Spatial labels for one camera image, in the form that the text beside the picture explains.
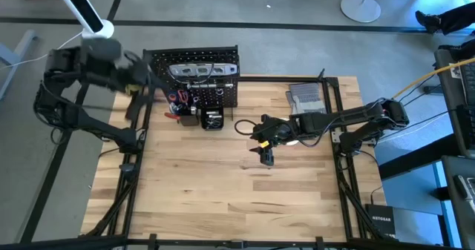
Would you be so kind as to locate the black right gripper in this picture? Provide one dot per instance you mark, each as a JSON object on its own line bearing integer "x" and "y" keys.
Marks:
{"x": 276, "y": 131}

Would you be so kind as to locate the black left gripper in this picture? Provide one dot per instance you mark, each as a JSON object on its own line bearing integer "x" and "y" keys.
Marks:
{"x": 131, "y": 72}

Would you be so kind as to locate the silver torpedo level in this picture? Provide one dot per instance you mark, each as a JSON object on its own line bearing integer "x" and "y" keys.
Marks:
{"x": 202, "y": 69}

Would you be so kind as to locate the chrome ratchet wrench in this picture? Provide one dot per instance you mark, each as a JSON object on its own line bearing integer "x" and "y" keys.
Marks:
{"x": 208, "y": 85}

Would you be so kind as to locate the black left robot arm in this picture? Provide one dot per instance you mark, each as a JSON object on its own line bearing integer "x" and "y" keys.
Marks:
{"x": 74, "y": 94}

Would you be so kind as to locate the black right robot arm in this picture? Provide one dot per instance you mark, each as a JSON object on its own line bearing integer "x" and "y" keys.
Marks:
{"x": 352, "y": 122}

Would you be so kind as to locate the black metal peg board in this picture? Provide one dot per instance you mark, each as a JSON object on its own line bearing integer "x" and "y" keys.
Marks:
{"x": 226, "y": 98}

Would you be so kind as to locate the silver peg hook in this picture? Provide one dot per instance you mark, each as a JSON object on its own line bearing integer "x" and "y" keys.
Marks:
{"x": 219, "y": 92}

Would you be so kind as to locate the white masking tape roll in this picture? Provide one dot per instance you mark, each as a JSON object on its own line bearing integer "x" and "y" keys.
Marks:
{"x": 292, "y": 142}

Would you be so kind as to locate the grey striped work glove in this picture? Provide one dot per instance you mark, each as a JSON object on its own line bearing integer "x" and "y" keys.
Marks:
{"x": 308, "y": 94}
{"x": 291, "y": 103}

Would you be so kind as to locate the small black tool bin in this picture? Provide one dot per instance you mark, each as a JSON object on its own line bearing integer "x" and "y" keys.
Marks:
{"x": 212, "y": 121}

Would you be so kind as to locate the large black tool bin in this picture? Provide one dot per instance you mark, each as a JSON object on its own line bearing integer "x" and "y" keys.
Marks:
{"x": 189, "y": 120}

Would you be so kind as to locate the grey metal table leg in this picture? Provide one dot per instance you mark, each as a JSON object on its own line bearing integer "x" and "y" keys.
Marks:
{"x": 15, "y": 57}

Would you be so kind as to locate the black Netgear box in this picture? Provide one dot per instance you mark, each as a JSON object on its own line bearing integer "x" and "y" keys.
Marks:
{"x": 380, "y": 220}

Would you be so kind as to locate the round grey stand base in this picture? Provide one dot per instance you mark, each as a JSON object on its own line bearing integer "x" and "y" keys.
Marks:
{"x": 360, "y": 8}

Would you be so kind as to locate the dark office desk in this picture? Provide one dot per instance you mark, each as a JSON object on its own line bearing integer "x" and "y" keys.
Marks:
{"x": 460, "y": 224}
{"x": 451, "y": 112}

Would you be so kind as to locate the black phone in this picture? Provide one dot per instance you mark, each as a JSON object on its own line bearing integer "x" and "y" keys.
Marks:
{"x": 461, "y": 186}

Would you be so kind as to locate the black keyboard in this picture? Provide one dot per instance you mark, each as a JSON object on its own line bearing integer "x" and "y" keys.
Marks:
{"x": 468, "y": 83}

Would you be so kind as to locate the person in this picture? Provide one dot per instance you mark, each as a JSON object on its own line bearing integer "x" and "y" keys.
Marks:
{"x": 452, "y": 20}

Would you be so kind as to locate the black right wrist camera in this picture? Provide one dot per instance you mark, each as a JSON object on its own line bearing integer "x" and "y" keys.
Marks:
{"x": 267, "y": 156}

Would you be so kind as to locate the black aluminium rig frame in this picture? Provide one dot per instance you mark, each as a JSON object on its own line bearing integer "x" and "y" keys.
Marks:
{"x": 278, "y": 78}

